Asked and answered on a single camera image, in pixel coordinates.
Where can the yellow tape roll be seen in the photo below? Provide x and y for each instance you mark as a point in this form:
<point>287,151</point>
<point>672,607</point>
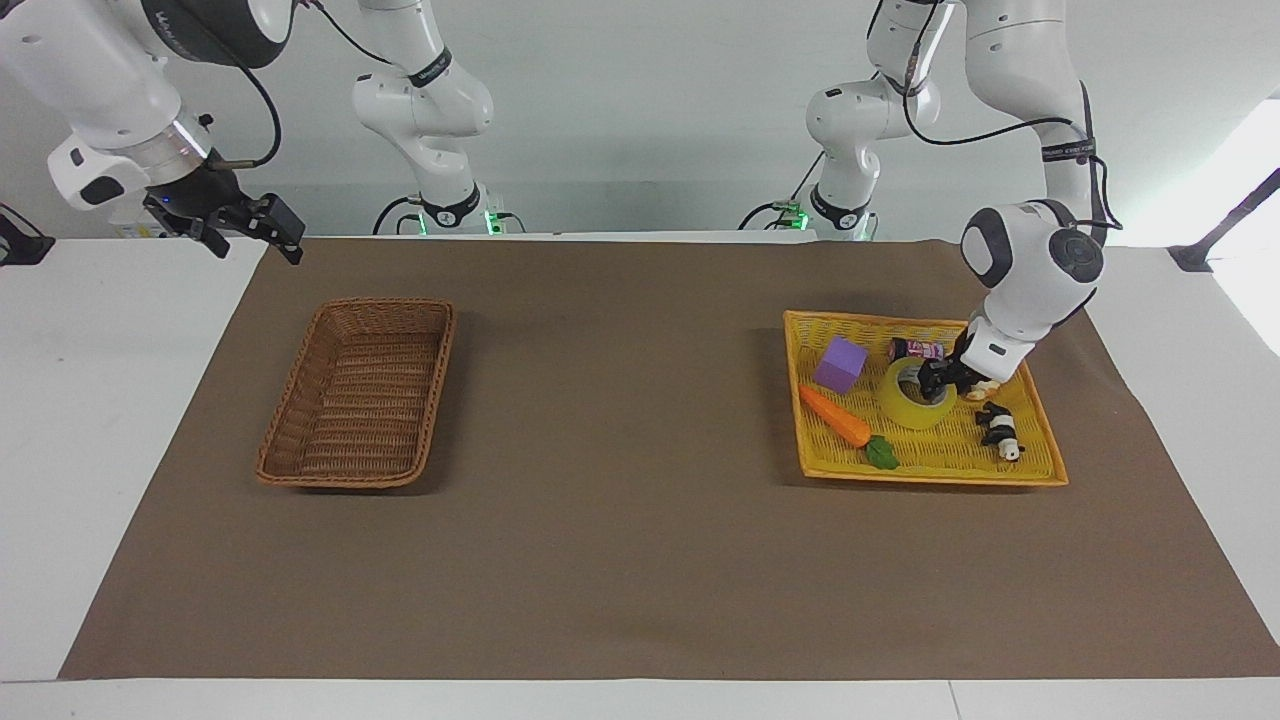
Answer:
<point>905,412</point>

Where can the small tan toy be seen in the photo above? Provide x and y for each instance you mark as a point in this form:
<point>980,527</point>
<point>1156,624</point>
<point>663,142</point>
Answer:
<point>985,390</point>

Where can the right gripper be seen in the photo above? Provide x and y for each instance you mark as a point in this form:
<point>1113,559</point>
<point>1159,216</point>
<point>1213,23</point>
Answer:
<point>198,195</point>

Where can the black white panda toy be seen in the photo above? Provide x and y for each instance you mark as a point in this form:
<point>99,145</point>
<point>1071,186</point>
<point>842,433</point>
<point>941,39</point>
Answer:
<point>1000,430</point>

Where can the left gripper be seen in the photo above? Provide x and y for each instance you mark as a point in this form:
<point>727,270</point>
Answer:
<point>962,362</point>

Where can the purple cube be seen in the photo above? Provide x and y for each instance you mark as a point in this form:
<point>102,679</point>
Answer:
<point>840,365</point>

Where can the small pink black can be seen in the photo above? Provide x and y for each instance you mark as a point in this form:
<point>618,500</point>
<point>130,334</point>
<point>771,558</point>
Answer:
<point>915,349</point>

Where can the yellow woven basket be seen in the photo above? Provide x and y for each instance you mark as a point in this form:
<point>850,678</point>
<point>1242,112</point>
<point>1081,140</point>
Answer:
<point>940,455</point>

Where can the black stand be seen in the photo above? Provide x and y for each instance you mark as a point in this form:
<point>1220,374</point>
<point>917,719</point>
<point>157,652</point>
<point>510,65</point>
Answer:
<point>25,245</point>
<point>1225,225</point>

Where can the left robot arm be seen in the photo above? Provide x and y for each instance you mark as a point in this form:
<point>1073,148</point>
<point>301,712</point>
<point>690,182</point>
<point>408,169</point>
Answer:
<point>1030,270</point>

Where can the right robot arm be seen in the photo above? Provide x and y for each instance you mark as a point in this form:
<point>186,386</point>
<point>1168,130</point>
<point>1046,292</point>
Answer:
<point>100,80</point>

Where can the brown wicker basket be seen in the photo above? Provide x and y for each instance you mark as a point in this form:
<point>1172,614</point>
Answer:
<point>360,400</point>

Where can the orange toy carrot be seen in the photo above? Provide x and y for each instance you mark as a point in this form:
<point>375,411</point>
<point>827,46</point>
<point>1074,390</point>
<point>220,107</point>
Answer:
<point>835,415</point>

